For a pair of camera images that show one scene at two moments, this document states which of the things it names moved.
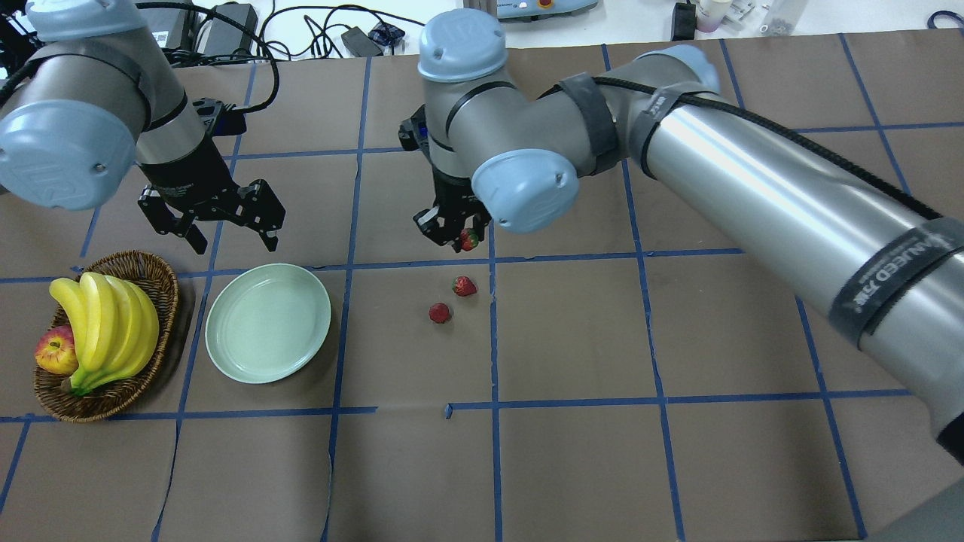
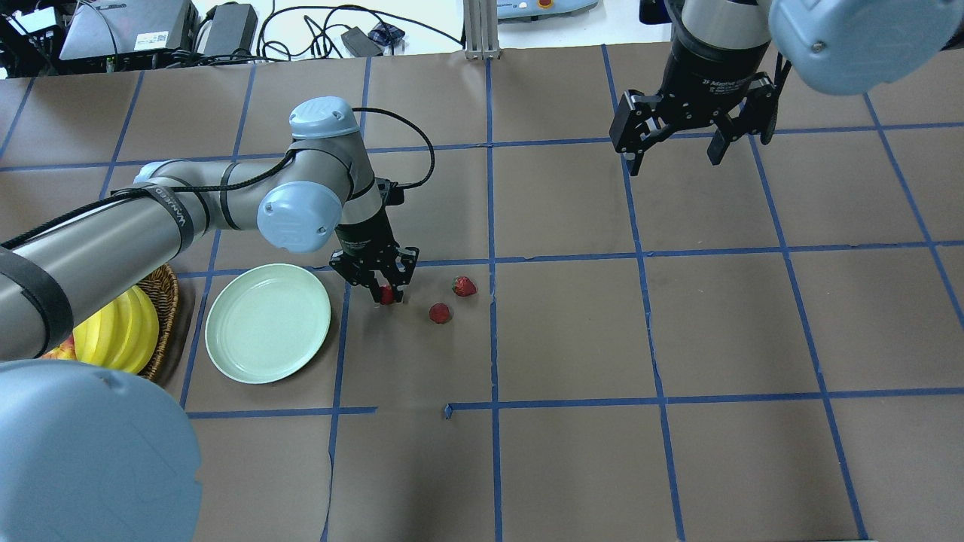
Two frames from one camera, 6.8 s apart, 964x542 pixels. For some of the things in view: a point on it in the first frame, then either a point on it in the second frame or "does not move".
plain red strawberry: (438, 312) does not move
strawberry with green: (463, 286) does not move
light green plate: (265, 322) does not move
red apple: (56, 351) does not move
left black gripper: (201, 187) -> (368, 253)
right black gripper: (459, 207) -> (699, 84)
